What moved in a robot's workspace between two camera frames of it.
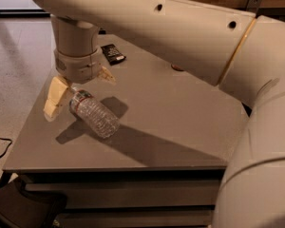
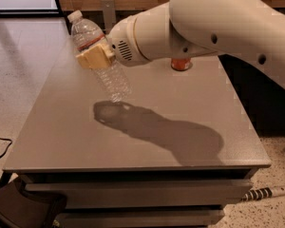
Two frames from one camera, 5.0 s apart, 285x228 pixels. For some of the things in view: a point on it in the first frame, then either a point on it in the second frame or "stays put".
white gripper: [76, 66] -> [123, 43]
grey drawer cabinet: [164, 167] stays put
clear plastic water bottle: [91, 112] -> [111, 79]
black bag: [13, 206] stays put
